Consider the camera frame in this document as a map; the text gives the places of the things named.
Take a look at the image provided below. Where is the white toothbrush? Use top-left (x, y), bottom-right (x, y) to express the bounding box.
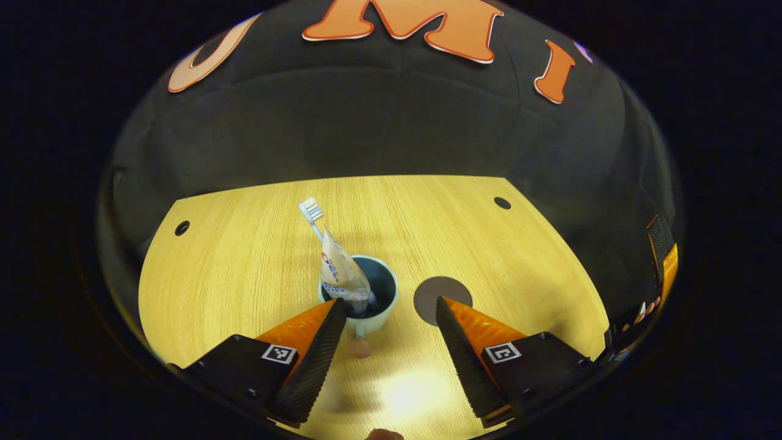
top-left (298, 197), bottom-right (326, 244)

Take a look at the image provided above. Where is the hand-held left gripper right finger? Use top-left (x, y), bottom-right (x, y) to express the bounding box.
top-left (435, 296), bottom-right (596, 428)

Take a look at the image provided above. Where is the dark brown round coaster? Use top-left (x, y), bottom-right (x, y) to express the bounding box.
top-left (414, 276), bottom-right (473, 326)

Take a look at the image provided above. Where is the wooden desktop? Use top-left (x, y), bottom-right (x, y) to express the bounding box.
top-left (137, 175), bottom-right (612, 440)

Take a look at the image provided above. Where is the white toothpaste tube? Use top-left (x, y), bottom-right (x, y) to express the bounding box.
top-left (320, 225), bottom-right (373, 317)

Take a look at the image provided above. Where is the pale green cup wooden handle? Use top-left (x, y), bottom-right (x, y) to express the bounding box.
top-left (317, 255), bottom-right (400, 359)

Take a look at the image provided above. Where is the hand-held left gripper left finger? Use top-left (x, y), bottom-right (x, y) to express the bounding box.
top-left (166, 298), bottom-right (349, 428)

